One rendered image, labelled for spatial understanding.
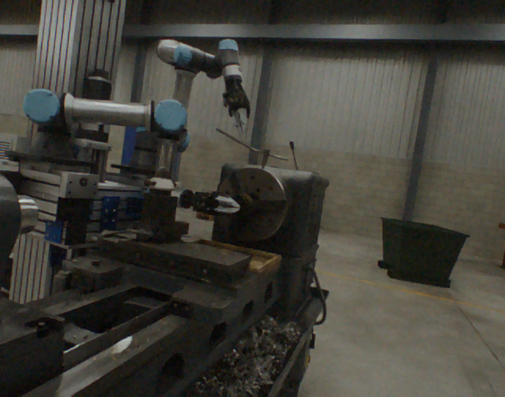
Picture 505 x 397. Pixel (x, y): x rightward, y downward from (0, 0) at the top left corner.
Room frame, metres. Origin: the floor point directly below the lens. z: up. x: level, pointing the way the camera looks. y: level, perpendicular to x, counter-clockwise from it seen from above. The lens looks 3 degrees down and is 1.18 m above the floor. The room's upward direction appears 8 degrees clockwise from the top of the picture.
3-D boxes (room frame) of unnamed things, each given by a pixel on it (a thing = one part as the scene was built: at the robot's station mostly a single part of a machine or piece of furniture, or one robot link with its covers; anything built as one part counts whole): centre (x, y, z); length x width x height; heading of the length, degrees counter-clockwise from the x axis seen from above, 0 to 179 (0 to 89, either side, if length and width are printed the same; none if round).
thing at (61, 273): (0.91, 0.44, 0.84); 0.04 x 0.04 x 0.10; 71
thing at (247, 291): (0.97, 0.20, 0.90); 0.47 x 0.30 x 0.06; 71
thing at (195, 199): (1.33, 0.19, 1.08); 0.12 x 0.09 x 0.08; 70
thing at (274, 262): (1.35, 0.07, 0.89); 0.36 x 0.30 x 0.04; 71
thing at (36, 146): (1.41, 0.78, 1.21); 0.15 x 0.15 x 0.10
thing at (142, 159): (1.85, 0.56, 1.21); 0.15 x 0.15 x 0.10
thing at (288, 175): (1.96, -0.13, 1.06); 0.59 x 0.48 x 0.39; 161
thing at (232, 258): (1.02, 0.20, 0.95); 0.43 x 0.17 x 0.05; 71
